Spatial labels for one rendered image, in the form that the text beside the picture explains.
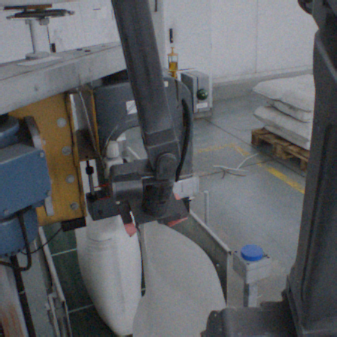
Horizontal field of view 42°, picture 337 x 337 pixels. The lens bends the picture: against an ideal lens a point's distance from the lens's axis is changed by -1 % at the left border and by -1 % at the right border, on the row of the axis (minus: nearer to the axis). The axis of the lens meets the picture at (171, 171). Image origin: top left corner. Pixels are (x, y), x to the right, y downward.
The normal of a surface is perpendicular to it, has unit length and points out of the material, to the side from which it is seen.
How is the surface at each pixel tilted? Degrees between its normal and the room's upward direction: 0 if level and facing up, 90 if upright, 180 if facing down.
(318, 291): 115
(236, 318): 28
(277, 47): 90
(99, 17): 90
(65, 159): 90
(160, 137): 100
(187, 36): 90
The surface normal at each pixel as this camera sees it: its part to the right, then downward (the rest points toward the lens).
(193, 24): 0.40, 0.36
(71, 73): 0.88, 0.16
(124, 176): 0.26, 0.55
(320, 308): 0.00, 0.65
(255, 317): 0.18, -0.64
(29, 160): 0.74, 0.25
